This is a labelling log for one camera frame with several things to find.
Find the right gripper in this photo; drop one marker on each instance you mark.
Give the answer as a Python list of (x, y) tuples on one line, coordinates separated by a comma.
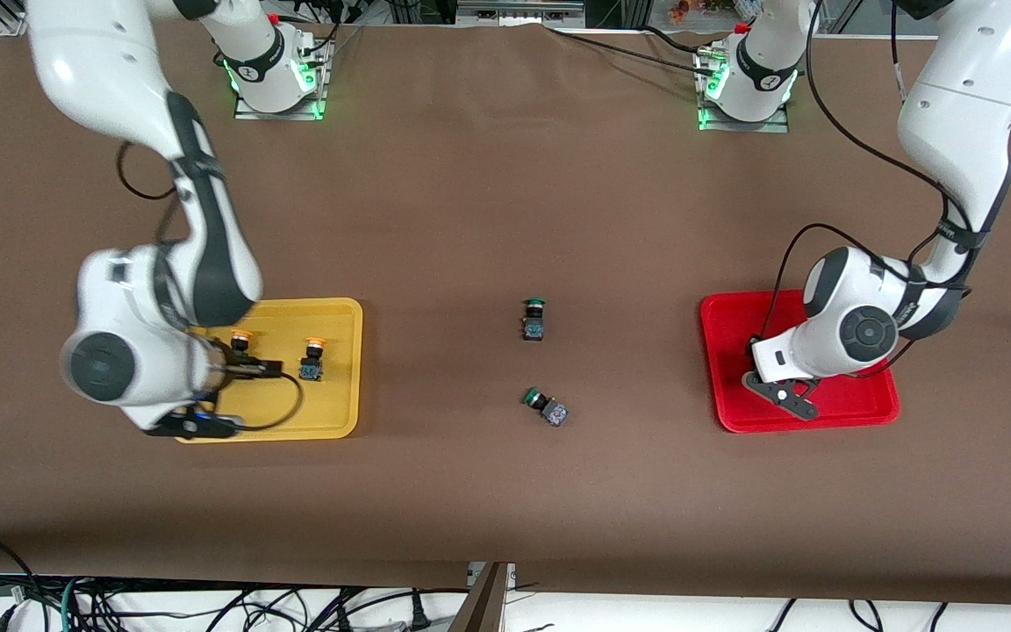
[(240, 369)]

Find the yellow push button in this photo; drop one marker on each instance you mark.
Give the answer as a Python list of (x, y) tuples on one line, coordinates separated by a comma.
[(242, 344), (311, 362)]

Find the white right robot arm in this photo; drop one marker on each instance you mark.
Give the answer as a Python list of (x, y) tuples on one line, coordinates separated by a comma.
[(119, 53)]

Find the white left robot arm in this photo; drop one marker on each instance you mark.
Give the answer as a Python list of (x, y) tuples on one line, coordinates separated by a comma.
[(971, 88)]

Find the red plastic tray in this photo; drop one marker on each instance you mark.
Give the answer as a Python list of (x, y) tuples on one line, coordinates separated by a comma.
[(856, 399)]

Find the yellow plastic tray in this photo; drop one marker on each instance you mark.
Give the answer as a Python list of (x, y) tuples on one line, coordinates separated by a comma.
[(339, 404)]

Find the green push button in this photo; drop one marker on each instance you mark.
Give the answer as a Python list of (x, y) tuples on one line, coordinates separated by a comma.
[(534, 320), (548, 407)]

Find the brown table cover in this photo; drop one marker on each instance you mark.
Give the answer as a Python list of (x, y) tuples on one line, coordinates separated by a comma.
[(470, 175)]

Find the black power plug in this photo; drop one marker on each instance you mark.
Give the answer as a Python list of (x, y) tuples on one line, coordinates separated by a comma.
[(419, 614)]

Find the orange colourful object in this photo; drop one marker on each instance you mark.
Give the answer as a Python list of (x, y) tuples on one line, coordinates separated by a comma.
[(681, 9)]

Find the grey metal box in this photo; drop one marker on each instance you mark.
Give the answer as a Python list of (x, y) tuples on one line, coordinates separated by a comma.
[(514, 13)]

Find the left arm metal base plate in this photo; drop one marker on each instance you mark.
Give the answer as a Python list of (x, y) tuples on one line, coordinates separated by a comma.
[(751, 127)]

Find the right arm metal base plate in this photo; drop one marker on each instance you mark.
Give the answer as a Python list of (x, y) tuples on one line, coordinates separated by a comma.
[(282, 115)]

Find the metal table post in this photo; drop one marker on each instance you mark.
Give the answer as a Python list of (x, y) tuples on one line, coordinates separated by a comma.
[(483, 606)]

